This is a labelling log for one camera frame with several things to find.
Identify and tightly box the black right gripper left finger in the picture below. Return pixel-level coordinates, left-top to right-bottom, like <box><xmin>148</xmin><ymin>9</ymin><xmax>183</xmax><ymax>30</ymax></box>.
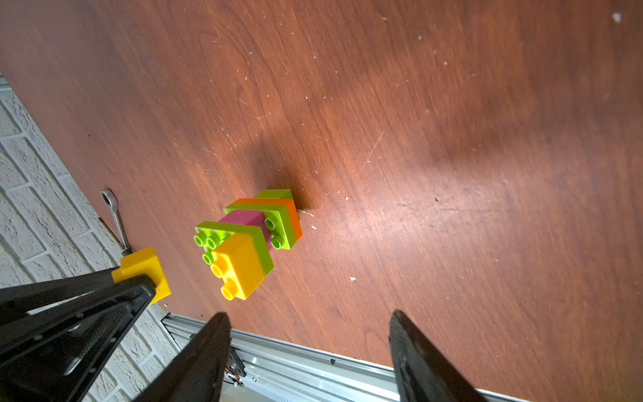
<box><xmin>136</xmin><ymin>313</ymin><xmax>231</xmax><ymax>401</ymax></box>

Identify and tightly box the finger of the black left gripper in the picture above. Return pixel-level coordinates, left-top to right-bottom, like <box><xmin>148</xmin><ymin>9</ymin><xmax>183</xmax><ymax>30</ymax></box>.
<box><xmin>1</xmin><ymin>267</ymin><xmax>117</xmax><ymax>322</ymax></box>
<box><xmin>1</xmin><ymin>276</ymin><xmax>156</xmax><ymax>401</ymax></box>

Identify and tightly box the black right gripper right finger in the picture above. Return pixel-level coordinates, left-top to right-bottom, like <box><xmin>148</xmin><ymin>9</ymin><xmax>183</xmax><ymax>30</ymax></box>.
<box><xmin>388</xmin><ymin>310</ymin><xmax>484</xmax><ymax>401</ymax></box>

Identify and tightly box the yellow lego brick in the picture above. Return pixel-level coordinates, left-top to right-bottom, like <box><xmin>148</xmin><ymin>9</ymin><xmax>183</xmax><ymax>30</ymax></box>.
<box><xmin>209</xmin><ymin>234</ymin><xmax>266</xmax><ymax>301</ymax></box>
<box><xmin>112</xmin><ymin>247</ymin><xmax>171</xmax><ymax>304</ymax></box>

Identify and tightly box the green 2x4 lego brick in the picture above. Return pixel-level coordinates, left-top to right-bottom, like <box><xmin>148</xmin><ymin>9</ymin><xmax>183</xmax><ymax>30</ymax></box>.
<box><xmin>224</xmin><ymin>201</ymin><xmax>296</xmax><ymax>250</ymax></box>
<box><xmin>194</xmin><ymin>221</ymin><xmax>274</xmax><ymax>276</ymax></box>

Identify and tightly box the pink 2x2 lego brick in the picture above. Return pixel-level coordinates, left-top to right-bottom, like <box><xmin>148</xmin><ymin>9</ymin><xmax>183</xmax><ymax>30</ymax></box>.
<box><xmin>219</xmin><ymin>210</ymin><xmax>273</xmax><ymax>251</ymax></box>

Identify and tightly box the small green 2x2 lego brick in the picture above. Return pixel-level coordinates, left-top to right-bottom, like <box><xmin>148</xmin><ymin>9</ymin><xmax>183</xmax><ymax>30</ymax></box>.
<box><xmin>255</xmin><ymin>189</ymin><xmax>293</xmax><ymax>199</ymax></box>

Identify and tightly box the orange 2x4 lego brick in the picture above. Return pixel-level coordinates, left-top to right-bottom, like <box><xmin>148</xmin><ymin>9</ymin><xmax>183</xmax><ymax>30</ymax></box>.
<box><xmin>233</xmin><ymin>199</ymin><xmax>302</xmax><ymax>241</ymax></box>

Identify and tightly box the black yellow screwdriver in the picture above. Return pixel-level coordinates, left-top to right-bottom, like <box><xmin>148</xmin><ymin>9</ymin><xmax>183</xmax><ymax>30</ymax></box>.
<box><xmin>98</xmin><ymin>216</ymin><xmax>124</xmax><ymax>251</ymax></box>

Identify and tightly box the silver ratchet wrench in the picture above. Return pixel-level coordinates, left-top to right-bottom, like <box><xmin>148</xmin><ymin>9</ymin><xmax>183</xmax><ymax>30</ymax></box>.
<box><xmin>100</xmin><ymin>189</ymin><xmax>132</xmax><ymax>256</ymax></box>

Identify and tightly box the aluminium front rail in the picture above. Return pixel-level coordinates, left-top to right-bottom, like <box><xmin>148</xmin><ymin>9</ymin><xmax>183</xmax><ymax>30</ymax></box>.
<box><xmin>160</xmin><ymin>312</ymin><xmax>533</xmax><ymax>402</ymax></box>

